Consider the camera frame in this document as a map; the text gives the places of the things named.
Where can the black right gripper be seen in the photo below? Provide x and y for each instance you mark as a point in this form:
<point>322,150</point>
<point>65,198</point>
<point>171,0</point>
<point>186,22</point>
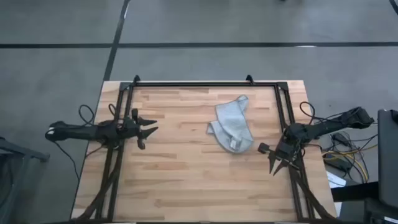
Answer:
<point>284,151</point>

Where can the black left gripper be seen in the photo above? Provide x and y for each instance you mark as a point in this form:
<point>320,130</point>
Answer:
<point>132,130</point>

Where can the grey waffle microfiber towel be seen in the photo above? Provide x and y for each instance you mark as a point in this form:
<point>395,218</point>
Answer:
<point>231,124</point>

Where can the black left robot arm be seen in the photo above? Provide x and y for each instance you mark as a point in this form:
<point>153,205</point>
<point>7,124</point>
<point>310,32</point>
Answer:
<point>81,133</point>

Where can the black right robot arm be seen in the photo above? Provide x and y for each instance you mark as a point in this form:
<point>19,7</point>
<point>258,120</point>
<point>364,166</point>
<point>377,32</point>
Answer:
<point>329,126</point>

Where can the black table clamp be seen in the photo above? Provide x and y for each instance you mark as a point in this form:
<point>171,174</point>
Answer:
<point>136,79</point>
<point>249,79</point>

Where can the white paper sheet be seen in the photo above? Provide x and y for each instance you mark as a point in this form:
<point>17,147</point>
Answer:
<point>335,180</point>

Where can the black power adapter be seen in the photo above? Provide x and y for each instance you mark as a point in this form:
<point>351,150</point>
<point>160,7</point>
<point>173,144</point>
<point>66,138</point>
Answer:
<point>339,164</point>
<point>337,137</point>

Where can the black equipment stand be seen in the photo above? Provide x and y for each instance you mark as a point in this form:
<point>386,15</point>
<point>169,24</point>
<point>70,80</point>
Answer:
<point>354,191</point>

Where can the grey metal cart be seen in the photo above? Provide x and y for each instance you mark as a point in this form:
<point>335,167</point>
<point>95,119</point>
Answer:
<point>18,152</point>

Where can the black metal table frame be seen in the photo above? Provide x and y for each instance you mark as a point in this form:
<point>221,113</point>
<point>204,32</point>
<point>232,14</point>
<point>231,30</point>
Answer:
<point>202,84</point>

